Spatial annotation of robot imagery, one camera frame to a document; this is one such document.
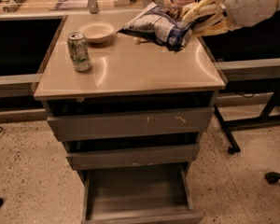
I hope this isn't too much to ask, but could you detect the grey drawer cabinet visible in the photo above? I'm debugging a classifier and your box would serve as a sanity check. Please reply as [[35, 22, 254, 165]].
[[34, 12, 227, 224]]

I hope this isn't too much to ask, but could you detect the top grey drawer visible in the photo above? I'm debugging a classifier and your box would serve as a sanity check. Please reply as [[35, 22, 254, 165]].
[[48, 107, 214, 142]]

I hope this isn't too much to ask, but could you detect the bottom grey drawer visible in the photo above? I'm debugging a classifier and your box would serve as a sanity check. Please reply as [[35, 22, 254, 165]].
[[81, 163, 203, 224]]

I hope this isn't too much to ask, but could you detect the black desk leg frame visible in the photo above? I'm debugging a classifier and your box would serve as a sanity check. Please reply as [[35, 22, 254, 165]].
[[214, 82, 280, 155]]

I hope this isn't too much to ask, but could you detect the brown patterned chip bag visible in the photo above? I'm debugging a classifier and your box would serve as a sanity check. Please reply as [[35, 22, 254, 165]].
[[131, 7, 179, 45]]

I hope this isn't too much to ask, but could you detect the white bowl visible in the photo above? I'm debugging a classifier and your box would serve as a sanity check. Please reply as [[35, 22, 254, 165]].
[[79, 21, 115, 44]]

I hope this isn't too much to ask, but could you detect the grey drawer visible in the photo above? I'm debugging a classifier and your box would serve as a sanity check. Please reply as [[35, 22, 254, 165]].
[[81, 163, 203, 224], [48, 107, 214, 142], [66, 144, 200, 171]]

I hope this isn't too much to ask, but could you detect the middle grey drawer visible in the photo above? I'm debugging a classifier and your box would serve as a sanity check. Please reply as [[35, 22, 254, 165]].
[[66, 144, 200, 171]]

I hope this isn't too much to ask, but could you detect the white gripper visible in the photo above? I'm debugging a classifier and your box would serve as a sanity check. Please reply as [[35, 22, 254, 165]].
[[181, 0, 277, 36]]

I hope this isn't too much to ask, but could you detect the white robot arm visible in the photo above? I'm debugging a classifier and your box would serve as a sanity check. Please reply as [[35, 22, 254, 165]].
[[180, 0, 280, 36]]

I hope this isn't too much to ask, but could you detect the green white soda can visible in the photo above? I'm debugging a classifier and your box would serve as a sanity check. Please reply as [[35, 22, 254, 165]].
[[67, 32, 92, 72]]

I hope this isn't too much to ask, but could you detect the blue chip bag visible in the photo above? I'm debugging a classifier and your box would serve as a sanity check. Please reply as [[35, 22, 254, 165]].
[[119, 2, 195, 52]]

